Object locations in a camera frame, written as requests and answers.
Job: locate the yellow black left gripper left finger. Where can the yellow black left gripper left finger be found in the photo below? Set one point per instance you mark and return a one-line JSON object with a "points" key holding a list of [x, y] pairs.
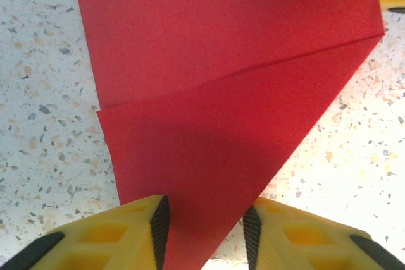
{"points": [[104, 238]]}

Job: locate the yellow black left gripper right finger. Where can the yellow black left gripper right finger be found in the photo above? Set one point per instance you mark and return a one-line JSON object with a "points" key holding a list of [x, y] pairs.
{"points": [[310, 241]]}

